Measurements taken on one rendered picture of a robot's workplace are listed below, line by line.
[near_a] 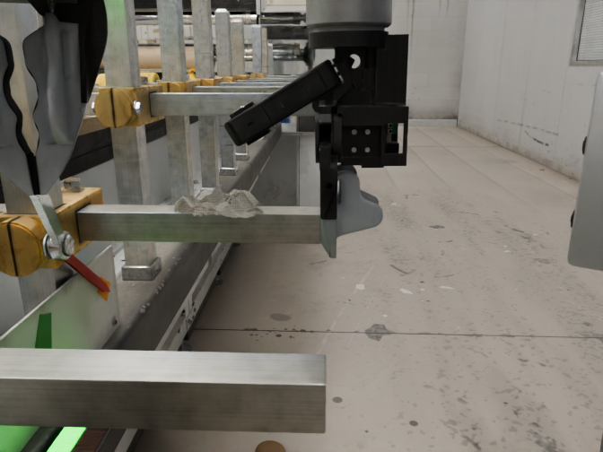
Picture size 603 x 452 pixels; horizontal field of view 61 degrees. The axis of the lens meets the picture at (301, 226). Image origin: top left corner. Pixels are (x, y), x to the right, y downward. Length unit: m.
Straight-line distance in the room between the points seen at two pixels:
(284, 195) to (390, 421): 1.89
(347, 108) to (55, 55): 0.25
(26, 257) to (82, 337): 0.12
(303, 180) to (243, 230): 2.56
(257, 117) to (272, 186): 2.74
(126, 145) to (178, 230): 0.25
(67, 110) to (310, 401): 0.20
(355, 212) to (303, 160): 2.56
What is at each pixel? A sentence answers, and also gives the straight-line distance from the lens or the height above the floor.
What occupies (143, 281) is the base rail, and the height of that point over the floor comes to 0.70.
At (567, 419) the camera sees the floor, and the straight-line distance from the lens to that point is 1.81.
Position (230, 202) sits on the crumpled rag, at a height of 0.87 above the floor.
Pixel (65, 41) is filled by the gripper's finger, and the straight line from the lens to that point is 0.31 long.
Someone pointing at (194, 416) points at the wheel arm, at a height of 0.82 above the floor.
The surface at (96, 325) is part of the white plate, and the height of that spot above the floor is 0.73.
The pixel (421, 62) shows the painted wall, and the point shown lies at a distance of 9.43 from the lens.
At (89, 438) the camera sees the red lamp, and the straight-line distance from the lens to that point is 0.49.
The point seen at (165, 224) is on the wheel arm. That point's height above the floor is 0.85.
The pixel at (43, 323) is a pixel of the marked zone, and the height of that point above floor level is 0.78.
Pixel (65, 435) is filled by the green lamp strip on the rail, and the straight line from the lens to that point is 0.50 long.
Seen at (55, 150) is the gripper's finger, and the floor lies 0.95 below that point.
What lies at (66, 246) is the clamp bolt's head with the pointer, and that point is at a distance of 0.49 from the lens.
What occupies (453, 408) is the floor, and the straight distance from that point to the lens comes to 1.73.
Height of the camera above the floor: 1.00
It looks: 17 degrees down
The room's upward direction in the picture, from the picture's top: straight up
